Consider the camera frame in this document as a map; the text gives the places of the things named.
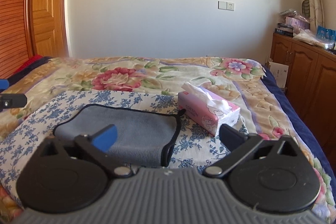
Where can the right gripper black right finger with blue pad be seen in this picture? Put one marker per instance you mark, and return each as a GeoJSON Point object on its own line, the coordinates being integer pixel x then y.
{"type": "Point", "coordinates": [244, 148]}

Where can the pink box on cabinet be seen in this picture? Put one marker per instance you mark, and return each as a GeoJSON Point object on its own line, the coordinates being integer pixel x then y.
{"type": "Point", "coordinates": [297, 23]}

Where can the blue floral white cloth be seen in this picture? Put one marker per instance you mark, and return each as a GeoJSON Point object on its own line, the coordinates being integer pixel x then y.
{"type": "Point", "coordinates": [194, 146]}

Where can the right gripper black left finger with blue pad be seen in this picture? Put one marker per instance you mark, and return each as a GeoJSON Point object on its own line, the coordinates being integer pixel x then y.
{"type": "Point", "coordinates": [92, 148]}

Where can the red blanket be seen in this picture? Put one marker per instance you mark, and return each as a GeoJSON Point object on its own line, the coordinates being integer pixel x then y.
{"type": "Point", "coordinates": [29, 65]}

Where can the grey towel black trim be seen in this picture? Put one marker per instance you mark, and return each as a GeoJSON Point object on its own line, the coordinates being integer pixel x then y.
{"type": "Point", "coordinates": [138, 137]}

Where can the floral bed blanket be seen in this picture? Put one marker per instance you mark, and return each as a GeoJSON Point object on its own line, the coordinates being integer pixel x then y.
{"type": "Point", "coordinates": [264, 108]}

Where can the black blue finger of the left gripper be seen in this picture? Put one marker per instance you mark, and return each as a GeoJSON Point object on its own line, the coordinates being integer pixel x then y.
{"type": "Point", "coordinates": [11, 101]}

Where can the blue packet on cabinet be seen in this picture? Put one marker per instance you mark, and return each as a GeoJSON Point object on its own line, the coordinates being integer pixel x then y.
{"type": "Point", "coordinates": [327, 35]}

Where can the dark book stack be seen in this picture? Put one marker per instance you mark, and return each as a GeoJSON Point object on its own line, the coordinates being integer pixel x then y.
{"type": "Point", "coordinates": [284, 29]}

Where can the plastic bag on cabinet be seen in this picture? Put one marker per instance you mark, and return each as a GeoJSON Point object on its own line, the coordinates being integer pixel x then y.
{"type": "Point", "coordinates": [308, 37]}

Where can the white wall switch socket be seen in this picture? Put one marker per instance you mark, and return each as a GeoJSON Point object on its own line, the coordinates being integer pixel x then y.
{"type": "Point", "coordinates": [223, 5]}

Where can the wooden cabinet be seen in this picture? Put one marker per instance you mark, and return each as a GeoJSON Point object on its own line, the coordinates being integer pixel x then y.
{"type": "Point", "coordinates": [310, 85]}

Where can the pink tissue pack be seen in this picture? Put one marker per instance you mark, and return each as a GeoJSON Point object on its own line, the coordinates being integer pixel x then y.
{"type": "Point", "coordinates": [206, 108]}

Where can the louvered wooden closet door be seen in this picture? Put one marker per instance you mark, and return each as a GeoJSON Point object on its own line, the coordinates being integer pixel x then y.
{"type": "Point", "coordinates": [15, 42]}

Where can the white paper board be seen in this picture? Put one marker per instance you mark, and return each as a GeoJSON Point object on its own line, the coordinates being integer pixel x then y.
{"type": "Point", "coordinates": [278, 72]}

